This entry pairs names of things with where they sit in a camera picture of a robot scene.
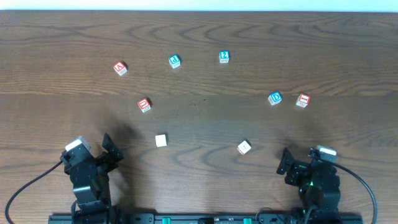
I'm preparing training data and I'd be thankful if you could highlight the red letter I block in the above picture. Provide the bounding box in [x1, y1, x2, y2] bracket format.
[296, 93, 310, 108]

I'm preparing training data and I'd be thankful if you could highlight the blue letter P block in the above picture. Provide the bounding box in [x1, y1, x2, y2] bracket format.
[169, 55, 181, 69]

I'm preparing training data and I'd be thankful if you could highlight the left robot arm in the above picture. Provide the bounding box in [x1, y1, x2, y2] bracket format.
[60, 133, 124, 223]

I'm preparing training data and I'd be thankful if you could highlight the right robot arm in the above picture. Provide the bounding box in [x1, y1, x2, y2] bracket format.
[276, 145, 341, 223]

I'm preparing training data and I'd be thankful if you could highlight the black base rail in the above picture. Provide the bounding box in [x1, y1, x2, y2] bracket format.
[48, 212, 363, 224]

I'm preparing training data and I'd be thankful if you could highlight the black cable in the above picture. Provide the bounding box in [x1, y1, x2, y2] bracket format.
[334, 161, 378, 224]
[4, 160, 65, 224]

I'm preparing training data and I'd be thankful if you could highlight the plain white wooden block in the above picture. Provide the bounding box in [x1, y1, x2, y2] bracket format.
[155, 134, 167, 147]

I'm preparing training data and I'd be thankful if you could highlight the blue letter D block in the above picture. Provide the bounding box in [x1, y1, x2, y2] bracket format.
[268, 91, 282, 105]

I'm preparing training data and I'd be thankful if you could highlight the right black cable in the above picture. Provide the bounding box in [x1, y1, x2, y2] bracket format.
[334, 161, 378, 224]

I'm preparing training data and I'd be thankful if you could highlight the blue number 2 block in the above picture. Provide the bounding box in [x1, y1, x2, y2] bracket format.
[219, 50, 230, 63]

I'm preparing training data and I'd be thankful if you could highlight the white block with red edge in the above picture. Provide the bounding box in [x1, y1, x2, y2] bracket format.
[237, 140, 252, 155]

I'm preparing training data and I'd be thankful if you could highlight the red letter A block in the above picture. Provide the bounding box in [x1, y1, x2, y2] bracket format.
[113, 61, 127, 76]

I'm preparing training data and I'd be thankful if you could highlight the left black cable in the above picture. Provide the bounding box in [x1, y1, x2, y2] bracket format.
[4, 160, 65, 224]

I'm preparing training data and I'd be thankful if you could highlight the red letter U block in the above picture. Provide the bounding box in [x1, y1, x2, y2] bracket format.
[137, 98, 151, 113]

